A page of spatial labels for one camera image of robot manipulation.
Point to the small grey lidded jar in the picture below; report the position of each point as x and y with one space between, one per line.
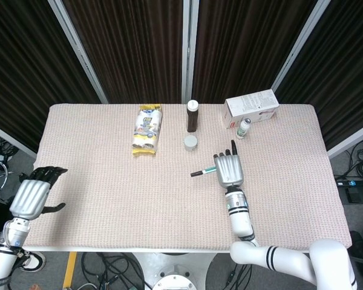
190 143

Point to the grey partition base rail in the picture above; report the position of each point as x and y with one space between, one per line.
351 140
12 140

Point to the white green marker pen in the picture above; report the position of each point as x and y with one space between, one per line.
209 170

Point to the black power strip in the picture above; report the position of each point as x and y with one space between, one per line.
355 182

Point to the small white bottle green label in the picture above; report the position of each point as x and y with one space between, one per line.
242 130

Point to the white red cardboard box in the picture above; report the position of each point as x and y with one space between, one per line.
251 104

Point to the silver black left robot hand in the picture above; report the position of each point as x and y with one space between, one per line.
28 196

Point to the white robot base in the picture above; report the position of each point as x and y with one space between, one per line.
175 269

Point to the white black sneaker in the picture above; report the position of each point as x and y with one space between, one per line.
34 261

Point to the pink woven table cloth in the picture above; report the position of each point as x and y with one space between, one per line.
139 196

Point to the dark pleated partition panel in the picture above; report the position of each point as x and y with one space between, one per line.
345 75
27 66
133 45
245 42

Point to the black marker cap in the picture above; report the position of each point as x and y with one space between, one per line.
196 174

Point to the yellow packaged roll pack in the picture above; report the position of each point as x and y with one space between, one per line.
147 130

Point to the dark brown bottle white cap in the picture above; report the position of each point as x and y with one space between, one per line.
192 119

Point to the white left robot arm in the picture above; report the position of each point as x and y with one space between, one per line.
3 259

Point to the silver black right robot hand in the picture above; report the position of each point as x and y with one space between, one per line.
229 170

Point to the grey partition post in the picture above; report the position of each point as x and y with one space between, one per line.
189 51
302 45
78 51

